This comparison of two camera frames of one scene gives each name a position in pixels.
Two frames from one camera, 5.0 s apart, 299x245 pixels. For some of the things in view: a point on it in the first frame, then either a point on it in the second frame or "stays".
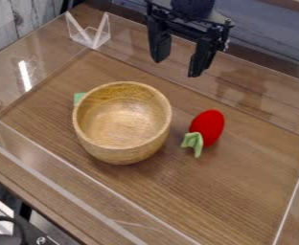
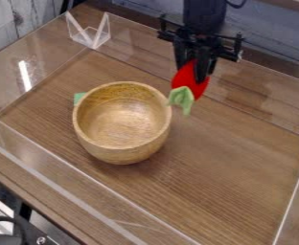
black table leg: (24, 211) stays
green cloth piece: (76, 97) stays
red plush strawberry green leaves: (206, 127) -> (188, 89)
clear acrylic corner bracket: (89, 36) stays
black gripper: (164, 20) -> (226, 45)
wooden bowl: (121, 119) stays
